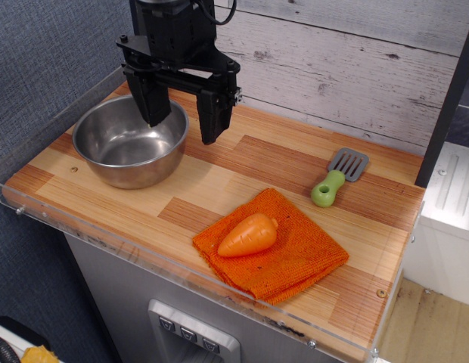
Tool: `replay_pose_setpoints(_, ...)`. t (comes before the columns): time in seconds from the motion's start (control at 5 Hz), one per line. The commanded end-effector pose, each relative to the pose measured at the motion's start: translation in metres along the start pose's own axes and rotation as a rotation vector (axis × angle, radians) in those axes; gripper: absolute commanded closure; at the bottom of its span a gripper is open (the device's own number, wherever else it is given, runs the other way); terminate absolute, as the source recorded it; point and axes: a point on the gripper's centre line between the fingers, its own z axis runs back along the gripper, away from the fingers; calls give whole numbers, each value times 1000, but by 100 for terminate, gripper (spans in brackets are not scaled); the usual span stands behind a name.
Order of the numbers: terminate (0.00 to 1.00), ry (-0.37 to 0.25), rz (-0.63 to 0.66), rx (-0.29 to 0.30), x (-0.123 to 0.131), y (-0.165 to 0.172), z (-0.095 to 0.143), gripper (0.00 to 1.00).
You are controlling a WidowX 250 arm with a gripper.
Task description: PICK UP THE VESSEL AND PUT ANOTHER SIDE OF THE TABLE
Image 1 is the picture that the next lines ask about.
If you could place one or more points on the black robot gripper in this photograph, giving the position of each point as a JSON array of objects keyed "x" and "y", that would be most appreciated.
[{"x": 176, "y": 48}]

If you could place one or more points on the stainless steel pot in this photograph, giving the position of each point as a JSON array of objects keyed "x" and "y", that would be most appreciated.
[{"x": 123, "y": 150}]

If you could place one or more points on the orange plastic toy carrot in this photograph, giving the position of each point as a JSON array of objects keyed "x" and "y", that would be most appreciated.
[{"x": 254, "y": 234}]

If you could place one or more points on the orange knitted cloth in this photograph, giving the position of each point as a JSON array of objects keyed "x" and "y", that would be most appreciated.
[{"x": 302, "y": 254}]

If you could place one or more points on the grey toy fridge cabinet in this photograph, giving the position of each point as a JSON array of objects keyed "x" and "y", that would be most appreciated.
[{"x": 151, "y": 318}]

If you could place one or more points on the clear acrylic table guard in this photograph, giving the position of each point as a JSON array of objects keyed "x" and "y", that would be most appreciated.
[{"x": 371, "y": 218}]

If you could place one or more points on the yellow crumpled object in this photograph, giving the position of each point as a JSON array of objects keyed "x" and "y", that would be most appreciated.
[{"x": 39, "y": 354}]

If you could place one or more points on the white toy sink unit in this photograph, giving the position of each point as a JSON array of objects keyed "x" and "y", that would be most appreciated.
[{"x": 437, "y": 256}]

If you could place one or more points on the grey spatula with green handle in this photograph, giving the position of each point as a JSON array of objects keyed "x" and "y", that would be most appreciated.
[{"x": 346, "y": 166}]

